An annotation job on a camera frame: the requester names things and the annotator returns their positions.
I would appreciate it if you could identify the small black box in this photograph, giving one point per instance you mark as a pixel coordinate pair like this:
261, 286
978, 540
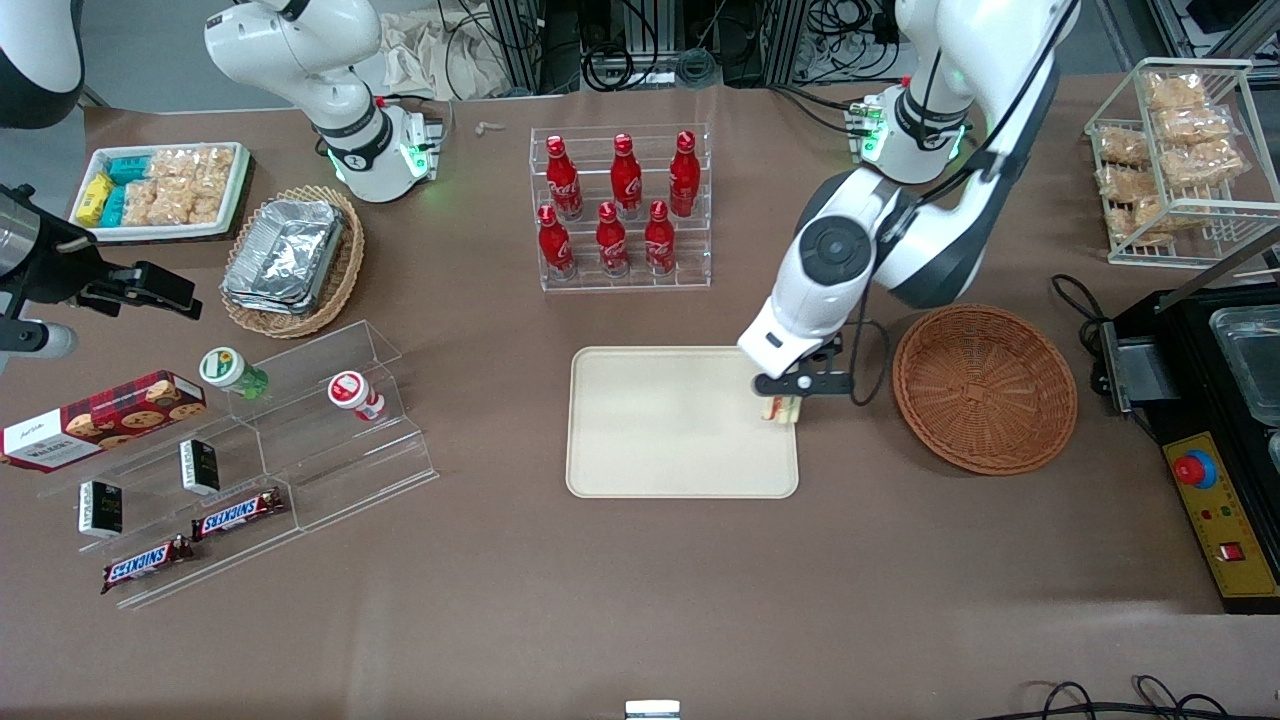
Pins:
100, 508
200, 466

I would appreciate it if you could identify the clear acrylic bottle rack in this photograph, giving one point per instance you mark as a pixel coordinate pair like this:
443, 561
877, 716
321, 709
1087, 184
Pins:
620, 285

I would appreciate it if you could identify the teal snack packet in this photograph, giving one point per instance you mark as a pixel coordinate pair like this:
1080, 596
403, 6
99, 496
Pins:
130, 168
114, 206

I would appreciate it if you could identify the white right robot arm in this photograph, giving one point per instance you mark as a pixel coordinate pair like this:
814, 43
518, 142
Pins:
300, 50

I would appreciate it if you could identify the aluminium frame post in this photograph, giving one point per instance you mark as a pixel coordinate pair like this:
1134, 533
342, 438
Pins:
520, 45

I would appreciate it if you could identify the red emergency stop button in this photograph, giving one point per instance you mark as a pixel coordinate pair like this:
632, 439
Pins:
1195, 469

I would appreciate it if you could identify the yellow snack packet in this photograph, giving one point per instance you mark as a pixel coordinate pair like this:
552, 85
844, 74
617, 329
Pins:
93, 198

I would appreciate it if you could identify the red tartan cookie box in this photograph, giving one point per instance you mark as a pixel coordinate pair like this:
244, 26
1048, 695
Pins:
100, 420

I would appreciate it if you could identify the red capped small bottle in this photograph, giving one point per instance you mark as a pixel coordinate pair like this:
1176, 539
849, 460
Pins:
352, 392

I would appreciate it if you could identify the light oval wicker basket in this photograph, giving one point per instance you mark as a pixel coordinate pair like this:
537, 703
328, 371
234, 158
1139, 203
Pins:
345, 270

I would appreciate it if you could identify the green capped small bottle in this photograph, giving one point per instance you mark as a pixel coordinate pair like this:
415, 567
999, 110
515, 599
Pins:
225, 368

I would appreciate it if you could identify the red rocker switch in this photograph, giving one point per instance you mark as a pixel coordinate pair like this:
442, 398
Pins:
1231, 552

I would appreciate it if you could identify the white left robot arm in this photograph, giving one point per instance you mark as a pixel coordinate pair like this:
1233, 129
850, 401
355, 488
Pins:
840, 250

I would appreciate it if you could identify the small clear plastic scrap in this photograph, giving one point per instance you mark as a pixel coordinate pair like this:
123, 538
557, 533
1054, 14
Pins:
490, 127

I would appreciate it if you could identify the clear glass container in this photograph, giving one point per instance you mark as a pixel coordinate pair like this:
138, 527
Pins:
1250, 360

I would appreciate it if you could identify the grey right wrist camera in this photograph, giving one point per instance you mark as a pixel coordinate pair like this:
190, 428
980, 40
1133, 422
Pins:
45, 340

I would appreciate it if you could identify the brown round wicker basket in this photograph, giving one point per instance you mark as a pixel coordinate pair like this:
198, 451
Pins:
985, 390

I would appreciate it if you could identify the black machine housing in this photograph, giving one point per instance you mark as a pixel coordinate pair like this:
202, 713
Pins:
1195, 400

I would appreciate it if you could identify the clear acrylic step display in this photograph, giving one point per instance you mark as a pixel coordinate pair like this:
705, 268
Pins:
330, 470

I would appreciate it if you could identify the Snickers chocolate bar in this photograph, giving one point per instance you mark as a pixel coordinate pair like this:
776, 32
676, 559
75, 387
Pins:
238, 514
145, 564

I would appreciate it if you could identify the clear bag of pastries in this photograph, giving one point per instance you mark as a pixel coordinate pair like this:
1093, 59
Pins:
1122, 146
1150, 215
1128, 183
1175, 92
1205, 163
1192, 125

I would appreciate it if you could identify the triangular sandwich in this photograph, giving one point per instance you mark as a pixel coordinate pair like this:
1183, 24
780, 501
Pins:
780, 410

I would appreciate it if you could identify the stack of foil trays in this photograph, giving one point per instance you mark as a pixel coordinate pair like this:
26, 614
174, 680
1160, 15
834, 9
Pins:
285, 255

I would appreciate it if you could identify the grey metal bracket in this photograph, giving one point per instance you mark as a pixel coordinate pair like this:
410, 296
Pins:
1140, 370

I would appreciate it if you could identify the yellow control panel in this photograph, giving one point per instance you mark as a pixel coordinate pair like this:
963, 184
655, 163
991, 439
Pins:
1225, 520

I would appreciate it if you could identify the white rectangular snack tray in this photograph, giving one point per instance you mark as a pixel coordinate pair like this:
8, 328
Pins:
240, 190

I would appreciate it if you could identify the beige plastic tray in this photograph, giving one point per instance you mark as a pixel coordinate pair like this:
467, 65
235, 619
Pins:
670, 430

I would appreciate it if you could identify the red cola bottle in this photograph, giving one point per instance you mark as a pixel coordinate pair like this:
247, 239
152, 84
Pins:
684, 175
612, 243
555, 245
626, 178
660, 240
562, 180

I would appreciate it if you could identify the clear bag of crackers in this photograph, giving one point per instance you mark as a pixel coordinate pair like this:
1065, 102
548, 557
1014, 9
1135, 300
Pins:
142, 203
195, 203
172, 165
214, 165

